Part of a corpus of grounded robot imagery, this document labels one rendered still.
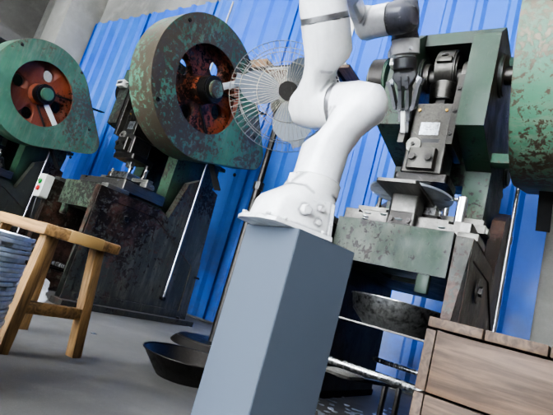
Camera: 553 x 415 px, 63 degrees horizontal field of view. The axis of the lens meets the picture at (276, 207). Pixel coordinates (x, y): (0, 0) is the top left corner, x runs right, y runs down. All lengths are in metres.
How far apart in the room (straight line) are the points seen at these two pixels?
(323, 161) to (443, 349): 0.45
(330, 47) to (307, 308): 0.56
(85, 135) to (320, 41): 3.37
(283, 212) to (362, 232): 0.66
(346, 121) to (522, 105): 0.67
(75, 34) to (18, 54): 2.59
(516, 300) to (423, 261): 1.37
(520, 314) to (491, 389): 1.94
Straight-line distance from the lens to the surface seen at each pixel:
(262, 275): 0.94
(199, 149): 2.59
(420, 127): 1.81
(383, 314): 1.56
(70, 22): 6.50
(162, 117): 2.42
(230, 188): 3.71
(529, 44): 1.54
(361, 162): 3.24
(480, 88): 1.79
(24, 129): 3.96
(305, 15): 1.07
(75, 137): 4.18
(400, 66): 1.53
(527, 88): 1.53
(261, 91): 2.33
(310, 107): 1.09
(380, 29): 1.48
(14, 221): 1.41
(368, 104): 1.03
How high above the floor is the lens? 0.30
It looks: 11 degrees up
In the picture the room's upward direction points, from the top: 16 degrees clockwise
